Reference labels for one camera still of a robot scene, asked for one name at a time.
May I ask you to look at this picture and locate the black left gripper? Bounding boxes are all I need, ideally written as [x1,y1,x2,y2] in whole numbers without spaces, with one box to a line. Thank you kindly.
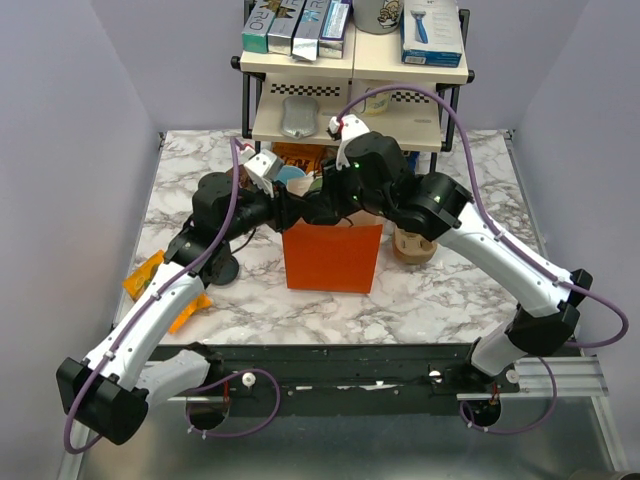
[221,178,312,244]

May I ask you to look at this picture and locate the orange paper gift bag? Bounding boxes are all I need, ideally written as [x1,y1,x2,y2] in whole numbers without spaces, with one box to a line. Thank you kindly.
[282,211,384,294]

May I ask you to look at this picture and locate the black plastic cup lid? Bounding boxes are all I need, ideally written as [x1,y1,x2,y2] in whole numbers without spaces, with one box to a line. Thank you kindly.
[303,203,351,226]

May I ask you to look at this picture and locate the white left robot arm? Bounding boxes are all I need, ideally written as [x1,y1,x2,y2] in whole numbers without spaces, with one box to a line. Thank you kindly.
[56,173,309,445]

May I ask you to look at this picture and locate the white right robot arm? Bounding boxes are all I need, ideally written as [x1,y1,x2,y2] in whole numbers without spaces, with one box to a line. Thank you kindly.
[323,132,592,392]

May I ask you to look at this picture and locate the light blue cup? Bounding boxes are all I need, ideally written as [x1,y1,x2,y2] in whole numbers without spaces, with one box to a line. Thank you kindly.
[276,165,306,185]

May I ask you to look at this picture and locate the orange snack bag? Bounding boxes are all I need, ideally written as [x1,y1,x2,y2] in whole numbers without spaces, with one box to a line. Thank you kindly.
[271,142,337,177]

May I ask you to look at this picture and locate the brown cardboard cup carrier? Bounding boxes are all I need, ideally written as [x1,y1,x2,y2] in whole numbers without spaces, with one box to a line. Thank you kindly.
[392,226,438,265]

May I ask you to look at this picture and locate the white printed paper cup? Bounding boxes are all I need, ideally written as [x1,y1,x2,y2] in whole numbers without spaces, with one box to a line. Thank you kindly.
[350,79,392,116]

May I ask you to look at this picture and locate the cream two-tier shelf rack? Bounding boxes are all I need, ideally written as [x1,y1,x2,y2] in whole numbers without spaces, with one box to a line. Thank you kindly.
[230,25,475,157]

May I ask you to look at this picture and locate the purple white toothpaste box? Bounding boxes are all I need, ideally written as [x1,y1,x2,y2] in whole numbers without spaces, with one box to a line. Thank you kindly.
[318,0,352,59]

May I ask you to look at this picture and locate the silver blue toothpaste box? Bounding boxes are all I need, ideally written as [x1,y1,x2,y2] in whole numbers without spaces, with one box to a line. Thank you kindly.
[292,0,330,62]

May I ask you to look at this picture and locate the orange snack packet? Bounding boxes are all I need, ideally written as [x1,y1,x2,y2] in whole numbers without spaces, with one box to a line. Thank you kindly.
[122,250,213,335]

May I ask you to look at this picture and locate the teal toothpaste box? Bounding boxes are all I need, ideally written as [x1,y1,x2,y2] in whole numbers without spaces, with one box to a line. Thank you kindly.
[242,0,281,54]

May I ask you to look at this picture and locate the grey cartoon mug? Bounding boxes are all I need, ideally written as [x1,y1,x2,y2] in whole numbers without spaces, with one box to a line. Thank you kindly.
[352,0,404,35]

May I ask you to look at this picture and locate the blue razor package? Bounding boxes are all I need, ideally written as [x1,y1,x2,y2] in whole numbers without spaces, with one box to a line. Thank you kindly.
[401,0,464,68]

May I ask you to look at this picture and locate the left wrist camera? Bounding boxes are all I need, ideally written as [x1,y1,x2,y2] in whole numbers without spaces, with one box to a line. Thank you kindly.
[241,146,284,198]

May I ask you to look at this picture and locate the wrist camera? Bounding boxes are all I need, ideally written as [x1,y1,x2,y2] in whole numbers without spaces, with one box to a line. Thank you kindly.
[327,114,370,171]
[241,146,284,198]

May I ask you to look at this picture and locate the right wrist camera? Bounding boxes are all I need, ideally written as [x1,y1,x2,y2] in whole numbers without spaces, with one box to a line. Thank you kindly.
[327,114,370,171]

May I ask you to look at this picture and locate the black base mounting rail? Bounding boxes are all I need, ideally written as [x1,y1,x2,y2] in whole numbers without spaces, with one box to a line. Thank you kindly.
[188,343,521,418]

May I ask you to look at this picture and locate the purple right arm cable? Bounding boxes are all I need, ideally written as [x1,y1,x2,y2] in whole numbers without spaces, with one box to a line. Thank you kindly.
[337,83,630,435]

